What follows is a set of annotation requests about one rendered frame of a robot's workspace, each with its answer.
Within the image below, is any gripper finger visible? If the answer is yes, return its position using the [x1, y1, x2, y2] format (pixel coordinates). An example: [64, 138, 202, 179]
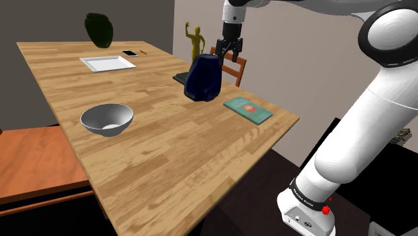
[230, 38, 244, 63]
[215, 38, 230, 65]

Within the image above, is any dark green vase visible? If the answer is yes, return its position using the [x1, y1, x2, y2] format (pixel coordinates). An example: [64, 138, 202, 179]
[84, 12, 115, 50]

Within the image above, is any dark green flat book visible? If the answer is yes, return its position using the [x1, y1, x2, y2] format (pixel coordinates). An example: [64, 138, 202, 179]
[172, 72, 191, 86]

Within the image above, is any grey bowl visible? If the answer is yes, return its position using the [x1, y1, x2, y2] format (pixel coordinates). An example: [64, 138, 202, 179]
[80, 103, 135, 138]

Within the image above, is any orange-brown wooden cabinet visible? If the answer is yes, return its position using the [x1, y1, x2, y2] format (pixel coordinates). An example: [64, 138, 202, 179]
[0, 125, 96, 217]

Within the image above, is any teal book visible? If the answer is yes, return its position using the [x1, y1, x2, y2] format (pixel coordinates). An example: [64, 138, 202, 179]
[222, 96, 274, 126]

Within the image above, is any dark blue jug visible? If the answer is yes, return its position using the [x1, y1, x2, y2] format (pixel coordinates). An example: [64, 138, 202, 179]
[183, 53, 223, 103]

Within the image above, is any black robot stand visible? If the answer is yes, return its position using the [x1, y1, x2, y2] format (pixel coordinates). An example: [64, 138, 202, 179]
[299, 117, 418, 236]

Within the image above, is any yellow human figure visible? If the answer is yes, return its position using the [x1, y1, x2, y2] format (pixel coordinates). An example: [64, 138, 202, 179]
[184, 21, 206, 63]

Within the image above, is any white rectangular tray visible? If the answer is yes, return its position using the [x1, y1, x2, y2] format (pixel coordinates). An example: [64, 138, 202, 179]
[79, 55, 137, 73]

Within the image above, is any brown wooden chair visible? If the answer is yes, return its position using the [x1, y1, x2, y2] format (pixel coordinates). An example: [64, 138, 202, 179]
[209, 46, 248, 88]

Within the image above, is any light wooden table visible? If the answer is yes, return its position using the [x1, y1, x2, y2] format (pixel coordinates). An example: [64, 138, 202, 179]
[16, 40, 301, 236]

